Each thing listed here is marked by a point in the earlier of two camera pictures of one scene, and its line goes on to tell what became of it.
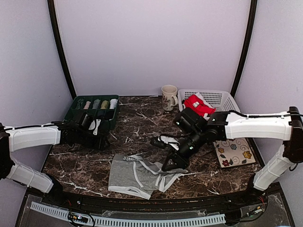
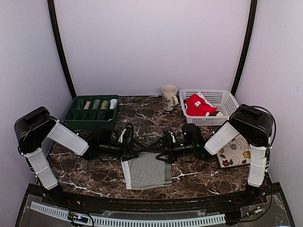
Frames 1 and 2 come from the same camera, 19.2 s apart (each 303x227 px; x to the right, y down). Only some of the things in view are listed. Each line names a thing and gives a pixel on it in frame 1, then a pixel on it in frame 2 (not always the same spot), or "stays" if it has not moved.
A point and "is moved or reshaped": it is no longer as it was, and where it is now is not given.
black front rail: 120,203 stays
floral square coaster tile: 233,152 stays
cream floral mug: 169,99 stays
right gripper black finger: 169,164 → 159,141
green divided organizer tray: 105,108 stays
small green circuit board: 78,217 stays
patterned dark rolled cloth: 78,102 stays
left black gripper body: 98,145 → 125,151
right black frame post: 251,24 stays
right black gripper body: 184,159 → 173,149
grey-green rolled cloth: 96,104 stays
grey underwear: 139,176 is moved or reshaped
